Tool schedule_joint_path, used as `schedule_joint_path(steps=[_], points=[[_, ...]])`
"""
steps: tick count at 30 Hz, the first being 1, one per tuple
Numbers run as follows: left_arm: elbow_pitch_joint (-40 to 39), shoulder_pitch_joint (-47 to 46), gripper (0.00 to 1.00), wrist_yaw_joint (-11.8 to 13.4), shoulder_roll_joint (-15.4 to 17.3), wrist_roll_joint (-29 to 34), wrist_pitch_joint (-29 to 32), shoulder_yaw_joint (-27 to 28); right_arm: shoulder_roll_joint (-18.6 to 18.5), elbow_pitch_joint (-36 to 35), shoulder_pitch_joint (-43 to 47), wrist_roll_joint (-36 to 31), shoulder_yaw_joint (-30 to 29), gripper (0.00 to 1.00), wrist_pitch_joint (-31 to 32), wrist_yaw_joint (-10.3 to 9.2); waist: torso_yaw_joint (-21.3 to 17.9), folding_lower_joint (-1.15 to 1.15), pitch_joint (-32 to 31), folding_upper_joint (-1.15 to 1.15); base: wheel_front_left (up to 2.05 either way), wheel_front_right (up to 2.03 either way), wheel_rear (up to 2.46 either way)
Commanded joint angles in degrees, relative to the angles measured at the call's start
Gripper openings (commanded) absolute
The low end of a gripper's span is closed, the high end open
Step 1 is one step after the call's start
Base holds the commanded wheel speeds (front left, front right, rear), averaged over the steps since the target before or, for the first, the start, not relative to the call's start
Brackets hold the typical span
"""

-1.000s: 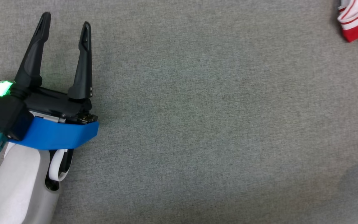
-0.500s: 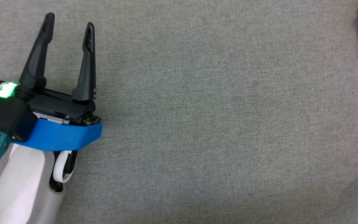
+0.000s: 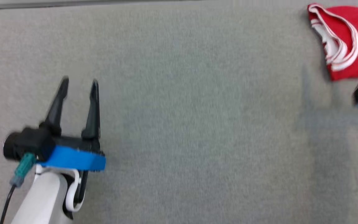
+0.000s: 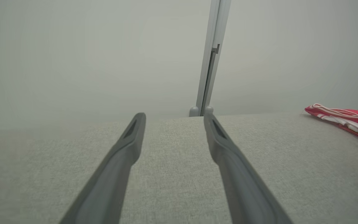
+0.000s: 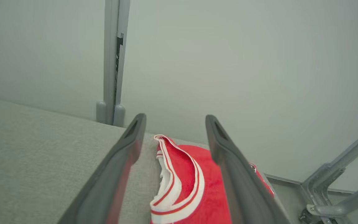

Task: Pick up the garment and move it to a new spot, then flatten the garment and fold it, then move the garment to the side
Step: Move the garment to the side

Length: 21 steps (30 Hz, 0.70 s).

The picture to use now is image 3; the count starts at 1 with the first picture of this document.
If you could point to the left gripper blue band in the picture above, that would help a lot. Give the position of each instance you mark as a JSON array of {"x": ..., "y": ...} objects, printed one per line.
[{"x": 73, "y": 157}]

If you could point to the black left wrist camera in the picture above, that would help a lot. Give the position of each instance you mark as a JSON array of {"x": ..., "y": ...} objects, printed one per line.
[{"x": 26, "y": 141}]

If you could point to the red Bulls basketball jersey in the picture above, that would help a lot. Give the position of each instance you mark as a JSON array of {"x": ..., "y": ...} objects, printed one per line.
[{"x": 343, "y": 37}]

